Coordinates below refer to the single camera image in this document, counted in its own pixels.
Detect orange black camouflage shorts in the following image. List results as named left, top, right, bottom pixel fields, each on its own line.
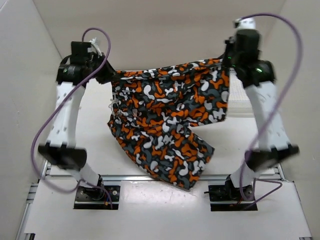
left=108, top=58, right=230, bottom=190

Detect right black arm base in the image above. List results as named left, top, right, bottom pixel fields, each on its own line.
left=204, top=175, right=258, bottom=212

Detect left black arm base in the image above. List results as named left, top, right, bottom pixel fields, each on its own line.
left=73, top=183, right=121, bottom=210

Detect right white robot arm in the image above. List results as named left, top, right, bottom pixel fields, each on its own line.
left=224, top=29, right=300, bottom=200

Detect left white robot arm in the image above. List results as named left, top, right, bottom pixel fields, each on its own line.
left=38, top=39, right=115, bottom=200

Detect white plastic mesh basket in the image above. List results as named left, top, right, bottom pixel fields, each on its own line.
left=227, top=68, right=254, bottom=118

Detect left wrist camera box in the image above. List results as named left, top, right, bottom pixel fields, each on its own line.
left=87, top=37, right=103, bottom=57

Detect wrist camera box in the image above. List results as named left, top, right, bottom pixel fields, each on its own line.
left=233, top=17, right=256, bottom=30
left=87, top=37, right=103, bottom=57

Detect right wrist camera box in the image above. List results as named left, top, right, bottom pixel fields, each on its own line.
left=233, top=17, right=256, bottom=30

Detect front aluminium rail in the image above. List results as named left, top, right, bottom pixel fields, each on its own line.
left=45, top=173, right=282, bottom=181

